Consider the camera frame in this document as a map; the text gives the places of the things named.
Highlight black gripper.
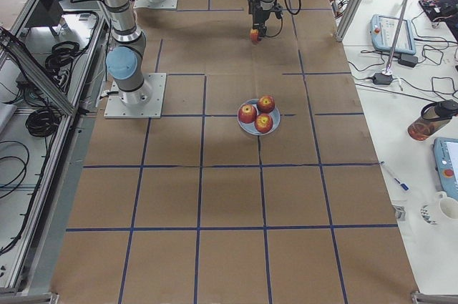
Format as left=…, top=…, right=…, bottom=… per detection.
left=248, top=0, right=283, bottom=38

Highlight red yellow apple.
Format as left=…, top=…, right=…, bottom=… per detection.
left=250, top=29, right=260, bottom=44

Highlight red apple on plate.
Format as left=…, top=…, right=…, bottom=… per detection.
left=254, top=113, right=273, bottom=134
left=238, top=104, right=258, bottom=124
left=256, top=95, right=276, bottom=114

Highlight light blue plate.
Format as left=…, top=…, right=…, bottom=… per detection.
left=238, top=99, right=281, bottom=136

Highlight blue teach pendant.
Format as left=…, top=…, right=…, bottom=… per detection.
left=370, top=14, right=416, bottom=55
left=433, top=137, right=457, bottom=200

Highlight black power adapter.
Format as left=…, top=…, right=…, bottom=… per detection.
left=372, top=72, right=393, bottom=86

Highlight silver rod green tip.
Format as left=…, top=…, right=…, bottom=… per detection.
left=381, top=0, right=408, bottom=77

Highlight brown water bottle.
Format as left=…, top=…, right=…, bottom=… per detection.
left=407, top=99, right=457, bottom=141

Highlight blue white pen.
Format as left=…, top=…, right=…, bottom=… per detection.
left=380, top=161, right=409, bottom=191

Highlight white mug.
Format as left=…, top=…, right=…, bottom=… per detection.
left=420, top=191, right=457, bottom=225

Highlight coiled black cables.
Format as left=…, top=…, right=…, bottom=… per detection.
left=25, top=104, right=62, bottom=139

